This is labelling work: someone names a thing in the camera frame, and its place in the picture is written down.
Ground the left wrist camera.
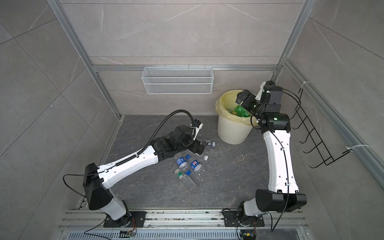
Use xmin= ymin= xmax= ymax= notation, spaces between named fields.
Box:
xmin=192 ymin=119 xmax=203 ymax=140

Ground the white plastic waste bin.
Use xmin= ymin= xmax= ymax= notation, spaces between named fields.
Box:
xmin=218 ymin=116 xmax=253 ymax=145

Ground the white wire mesh basket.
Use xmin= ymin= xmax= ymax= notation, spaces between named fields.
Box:
xmin=142 ymin=67 xmax=214 ymax=95

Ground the green Sprite bottle yellow cap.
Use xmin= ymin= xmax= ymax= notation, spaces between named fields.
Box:
xmin=229 ymin=106 xmax=251 ymax=118

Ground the aluminium front rail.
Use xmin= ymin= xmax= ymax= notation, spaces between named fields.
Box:
xmin=54 ymin=209 xmax=313 ymax=240

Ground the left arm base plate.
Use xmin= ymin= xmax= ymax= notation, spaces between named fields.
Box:
xmin=103 ymin=211 xmax=147 ymax=228

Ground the black wire hook rack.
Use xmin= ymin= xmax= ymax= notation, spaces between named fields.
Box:
xmin=283 ymin=89 xmax=370 ymax=169

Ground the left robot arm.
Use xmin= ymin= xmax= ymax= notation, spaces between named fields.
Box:
xmin=83 ymin=123 xmax=206 ymax=221

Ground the blue label bottle centre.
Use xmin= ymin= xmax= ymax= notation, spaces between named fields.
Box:
xmin=176 ymin=157 xmax=192 ymax=176

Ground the Pepsi blue label bottle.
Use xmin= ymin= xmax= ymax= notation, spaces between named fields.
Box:
xmin=186 ymin=155 xmax=205 ymax=177

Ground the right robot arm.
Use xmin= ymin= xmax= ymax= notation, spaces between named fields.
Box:
xmin=236 ymin=81 xmax=307 ymax=221

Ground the yellow bin liner bag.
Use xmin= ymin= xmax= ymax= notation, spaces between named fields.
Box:
xmin=215 ymin=90 xmax=258 ymax=127

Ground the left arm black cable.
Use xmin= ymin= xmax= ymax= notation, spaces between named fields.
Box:
xmin=62 ymin=109 xmax=196 ymax=240

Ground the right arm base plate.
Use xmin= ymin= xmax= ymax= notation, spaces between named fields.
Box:
xmin=221 ymin=209 xmax=265 ymax=227

